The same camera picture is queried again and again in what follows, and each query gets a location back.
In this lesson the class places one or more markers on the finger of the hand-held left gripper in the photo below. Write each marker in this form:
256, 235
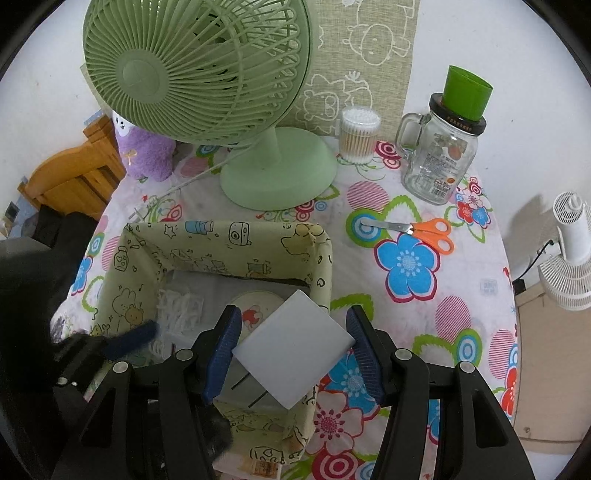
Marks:
131, 339

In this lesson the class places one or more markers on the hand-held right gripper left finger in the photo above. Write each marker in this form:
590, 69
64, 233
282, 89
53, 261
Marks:
221, 355

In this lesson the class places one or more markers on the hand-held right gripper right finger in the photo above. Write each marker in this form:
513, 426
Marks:
364, 355

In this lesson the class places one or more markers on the yellow-green printed fabric storage box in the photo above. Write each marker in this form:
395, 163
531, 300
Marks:
138, 295

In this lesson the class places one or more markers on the round white tin red print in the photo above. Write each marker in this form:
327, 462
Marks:
251, 314

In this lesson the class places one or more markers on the white rectangular block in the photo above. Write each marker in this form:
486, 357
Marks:
295, 346

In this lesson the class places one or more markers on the white crinkled paper bundle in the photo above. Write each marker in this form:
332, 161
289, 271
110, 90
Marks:
180, 309

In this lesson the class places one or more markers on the floral tablecloth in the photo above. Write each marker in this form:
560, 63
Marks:
415, 300

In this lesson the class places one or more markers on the dark clothes pile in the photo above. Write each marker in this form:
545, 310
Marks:
64, 228

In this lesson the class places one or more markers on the wooden chair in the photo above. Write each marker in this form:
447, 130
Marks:
69, 175

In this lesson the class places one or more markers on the beige wooden cabinet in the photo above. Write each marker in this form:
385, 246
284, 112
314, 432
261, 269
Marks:
549, 369

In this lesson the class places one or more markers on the purple plush toy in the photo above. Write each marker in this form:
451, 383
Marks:
147, 154

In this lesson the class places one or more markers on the glass mug jar black lid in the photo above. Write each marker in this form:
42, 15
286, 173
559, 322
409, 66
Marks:
438, 161

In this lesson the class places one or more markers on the clear cotton swab container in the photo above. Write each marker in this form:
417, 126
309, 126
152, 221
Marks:
360, 136

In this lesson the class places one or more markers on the white standing fan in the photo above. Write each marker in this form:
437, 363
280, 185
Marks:
572, 258

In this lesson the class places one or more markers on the green desk fan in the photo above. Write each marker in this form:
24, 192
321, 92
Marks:
194, 69

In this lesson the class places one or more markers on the green plastic cup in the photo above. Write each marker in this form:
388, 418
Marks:
466, 94

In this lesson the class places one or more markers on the green cartoon printed board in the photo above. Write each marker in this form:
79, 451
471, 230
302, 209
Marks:
369, 69

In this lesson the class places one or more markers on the wall socket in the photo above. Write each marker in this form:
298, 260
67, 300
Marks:
11, 211

